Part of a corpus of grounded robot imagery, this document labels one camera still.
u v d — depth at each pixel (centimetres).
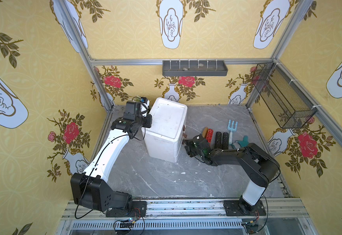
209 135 100
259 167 48
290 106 65
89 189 40
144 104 70
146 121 71
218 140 98
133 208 73
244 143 99
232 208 73
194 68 92
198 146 74
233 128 106
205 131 103
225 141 97
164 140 73
